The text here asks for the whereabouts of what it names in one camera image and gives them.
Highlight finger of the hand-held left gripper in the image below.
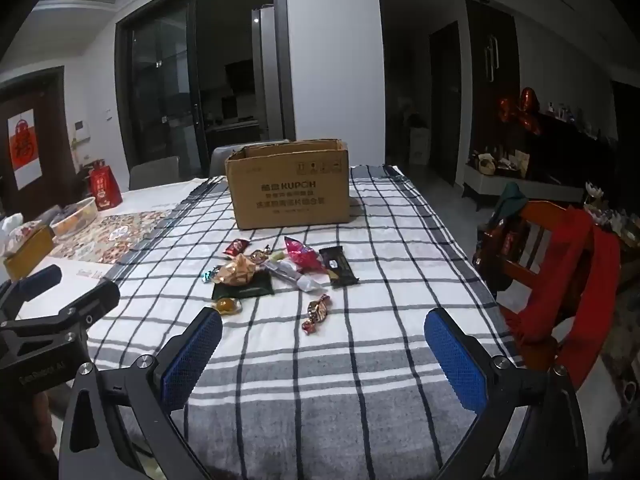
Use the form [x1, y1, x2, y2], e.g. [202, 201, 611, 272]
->
[0, 279, 122, 348]
[0, 264, 63, 321]

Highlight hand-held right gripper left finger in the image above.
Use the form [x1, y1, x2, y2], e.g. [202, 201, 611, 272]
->
[59, 306, 224, 480]

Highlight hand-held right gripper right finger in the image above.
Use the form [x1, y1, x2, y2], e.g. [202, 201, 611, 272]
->
[424, 307, 588, 480]

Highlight orange jelly candy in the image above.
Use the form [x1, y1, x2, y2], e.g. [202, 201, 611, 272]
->
[210, 296, 244, 316]

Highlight large gold foil packet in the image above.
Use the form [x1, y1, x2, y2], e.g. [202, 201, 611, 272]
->
[212, 254, 268, 288]

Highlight white and gold snack packet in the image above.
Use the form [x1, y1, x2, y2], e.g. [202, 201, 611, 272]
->
[265, 260, 326, 293]

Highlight brown twist-wrapped candy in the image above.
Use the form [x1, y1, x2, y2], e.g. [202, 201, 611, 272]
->
[301, 294, 333, 335]

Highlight pink snack packet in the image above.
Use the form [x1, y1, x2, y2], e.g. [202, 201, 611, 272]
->
[283, 236, 326, 273]

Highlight brown cardboard box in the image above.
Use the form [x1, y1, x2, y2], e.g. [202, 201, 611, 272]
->
[224, 138, 351, 231]

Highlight yellow tissue box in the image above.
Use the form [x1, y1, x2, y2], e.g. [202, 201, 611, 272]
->
[2, 225, 56, 281]

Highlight clear plastic container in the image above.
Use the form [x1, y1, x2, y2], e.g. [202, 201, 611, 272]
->
[50, 196, 98, 241]

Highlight patterned table mat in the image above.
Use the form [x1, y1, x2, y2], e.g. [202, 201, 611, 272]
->
[52, 210, 173, 266]

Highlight dark green snack packet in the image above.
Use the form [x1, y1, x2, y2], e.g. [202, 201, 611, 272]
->
[211, 275, 275, 301]

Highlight plaid white tablecloth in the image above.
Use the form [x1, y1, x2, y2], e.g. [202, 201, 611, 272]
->
[30, 164, 526, 480]

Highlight red gift bag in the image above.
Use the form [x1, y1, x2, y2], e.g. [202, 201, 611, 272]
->
[89, 158, 123, 211]

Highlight red door poster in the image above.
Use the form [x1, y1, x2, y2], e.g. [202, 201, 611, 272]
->
[7, 108, 43, 191]

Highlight grey dining chair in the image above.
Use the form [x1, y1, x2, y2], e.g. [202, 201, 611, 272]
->
[129, 156, 180, 191]
[210, 139, 291, 177]

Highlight black cracker packet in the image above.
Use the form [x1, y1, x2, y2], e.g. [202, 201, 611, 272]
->
[318, 246, 360, 288]

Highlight wooden chair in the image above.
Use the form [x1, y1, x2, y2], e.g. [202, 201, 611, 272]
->
[472, 200, 596, 391]

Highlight dark wooden door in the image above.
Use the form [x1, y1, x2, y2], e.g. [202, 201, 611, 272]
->
[0, 66, 76, 221]

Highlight green cloth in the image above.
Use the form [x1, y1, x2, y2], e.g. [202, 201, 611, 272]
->
[492, 181, 528, 221]

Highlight white low sideboard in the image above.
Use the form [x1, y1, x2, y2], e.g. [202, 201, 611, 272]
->
[462, 162, 586, 211]

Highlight sliding glass door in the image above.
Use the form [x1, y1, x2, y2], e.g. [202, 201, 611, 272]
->
[115, 0, 296, 181]

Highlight dark interior door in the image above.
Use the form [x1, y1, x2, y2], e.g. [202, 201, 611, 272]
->
[429, 21, 463, 186]

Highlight dark tall cabinet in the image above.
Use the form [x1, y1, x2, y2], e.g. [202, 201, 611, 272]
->
[465, 0, 521, 166]

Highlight red foil balloons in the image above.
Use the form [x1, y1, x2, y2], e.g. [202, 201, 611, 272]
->
[497, 87, 543, 136]

